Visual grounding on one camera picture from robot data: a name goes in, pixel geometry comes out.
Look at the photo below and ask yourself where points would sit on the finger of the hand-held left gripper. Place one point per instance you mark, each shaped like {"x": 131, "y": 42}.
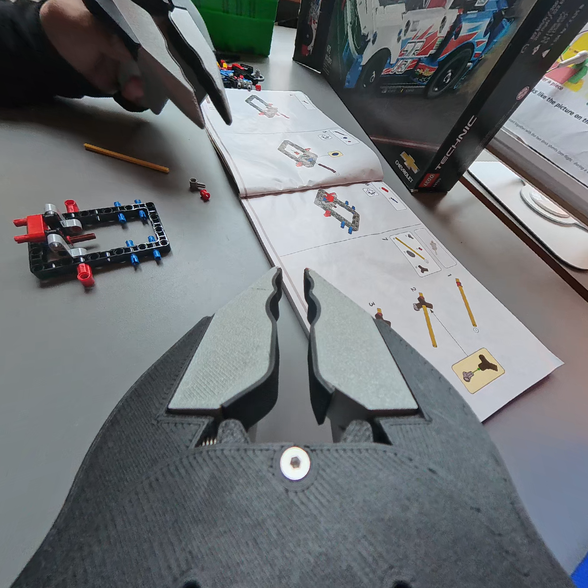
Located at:
{"x": 160, "y": 59}
{"x": 202, "y": 50}

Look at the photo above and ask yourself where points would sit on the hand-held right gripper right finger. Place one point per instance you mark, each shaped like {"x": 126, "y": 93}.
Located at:
{"x": 358, "y": 358}

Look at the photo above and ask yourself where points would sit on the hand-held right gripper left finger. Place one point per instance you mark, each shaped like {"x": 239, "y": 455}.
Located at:
{"x": 229, "y": 358}

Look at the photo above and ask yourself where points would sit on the pile of plastic building pieces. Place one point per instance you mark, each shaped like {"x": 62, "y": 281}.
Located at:
{"x": 239, "y": 76}

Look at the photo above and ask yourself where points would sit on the person's left forearm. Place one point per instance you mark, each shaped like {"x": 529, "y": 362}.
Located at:
{"x": 18, "y": 55}

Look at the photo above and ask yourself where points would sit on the person's left hand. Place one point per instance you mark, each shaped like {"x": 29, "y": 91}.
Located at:
{"x": 82, "y": 50}

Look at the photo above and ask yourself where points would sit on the green plastic bin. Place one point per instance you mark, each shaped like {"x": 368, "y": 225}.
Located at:
{"x": 239, "y": 27}

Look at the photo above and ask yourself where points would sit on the long yellow axle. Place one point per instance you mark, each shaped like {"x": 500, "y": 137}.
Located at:
{"x": 126, "y": 158}

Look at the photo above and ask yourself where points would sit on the small grey pin connector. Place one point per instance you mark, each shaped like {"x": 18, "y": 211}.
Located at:
{"x": 196, "y": 183}

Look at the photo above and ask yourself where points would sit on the white instruction booklet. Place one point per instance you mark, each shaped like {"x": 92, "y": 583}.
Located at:
{"x": 358, "y": 156}

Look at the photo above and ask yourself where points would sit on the black race car box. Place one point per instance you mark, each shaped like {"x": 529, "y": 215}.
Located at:
{"x": 390, "y": 115}

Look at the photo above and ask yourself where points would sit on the blue plastic bin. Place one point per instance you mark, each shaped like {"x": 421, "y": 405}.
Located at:
{"x": 581, "y": 576}

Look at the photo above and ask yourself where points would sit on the computer monitor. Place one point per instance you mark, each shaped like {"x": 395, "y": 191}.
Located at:
{"x": 560, "y": 119}

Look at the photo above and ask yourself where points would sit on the black frame assembly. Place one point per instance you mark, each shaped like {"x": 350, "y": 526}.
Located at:
{"x": 161, "y": 229}

